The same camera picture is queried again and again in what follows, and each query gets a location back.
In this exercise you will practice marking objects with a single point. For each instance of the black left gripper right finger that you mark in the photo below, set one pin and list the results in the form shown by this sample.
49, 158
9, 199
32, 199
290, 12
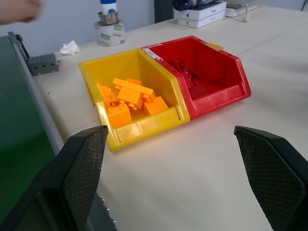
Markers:
272, 168

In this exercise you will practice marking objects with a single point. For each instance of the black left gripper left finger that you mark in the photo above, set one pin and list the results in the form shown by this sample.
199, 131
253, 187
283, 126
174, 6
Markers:
79, 168

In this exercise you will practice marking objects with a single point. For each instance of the green conveyor belt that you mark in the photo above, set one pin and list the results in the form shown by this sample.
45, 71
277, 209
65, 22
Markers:
19, 134

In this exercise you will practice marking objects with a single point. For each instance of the person's bare hand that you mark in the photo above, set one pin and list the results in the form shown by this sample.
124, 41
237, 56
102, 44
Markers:
16, 9

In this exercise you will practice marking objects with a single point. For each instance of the orange square building block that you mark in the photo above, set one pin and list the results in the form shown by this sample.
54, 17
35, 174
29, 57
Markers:
119, 116

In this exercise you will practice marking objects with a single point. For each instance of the yellow plastic storage bin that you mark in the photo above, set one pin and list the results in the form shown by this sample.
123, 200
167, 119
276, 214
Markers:
144, 130

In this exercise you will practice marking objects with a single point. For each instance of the red plastic storage bin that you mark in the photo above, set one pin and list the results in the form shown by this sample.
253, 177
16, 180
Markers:
216, 101

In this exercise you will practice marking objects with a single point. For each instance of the orange long building block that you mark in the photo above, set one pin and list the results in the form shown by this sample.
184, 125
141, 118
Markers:
133, 86

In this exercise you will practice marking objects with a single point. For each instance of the crumpled white tissue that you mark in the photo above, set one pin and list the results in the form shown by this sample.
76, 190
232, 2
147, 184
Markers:
69, 47

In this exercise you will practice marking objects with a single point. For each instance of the red building blocks pile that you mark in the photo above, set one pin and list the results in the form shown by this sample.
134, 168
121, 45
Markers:
190, 77

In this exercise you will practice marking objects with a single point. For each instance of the white tape roll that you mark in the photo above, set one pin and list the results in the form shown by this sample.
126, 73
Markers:
109, 33

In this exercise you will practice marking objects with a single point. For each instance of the white flat product box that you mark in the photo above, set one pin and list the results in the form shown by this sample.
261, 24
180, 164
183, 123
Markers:
199, 22

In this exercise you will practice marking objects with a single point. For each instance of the white bottle with blue label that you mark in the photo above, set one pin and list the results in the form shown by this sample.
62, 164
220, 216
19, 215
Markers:
108, 7

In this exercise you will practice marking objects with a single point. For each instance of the grey metal bracket block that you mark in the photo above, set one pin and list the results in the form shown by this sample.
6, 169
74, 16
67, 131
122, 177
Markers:
43, 64

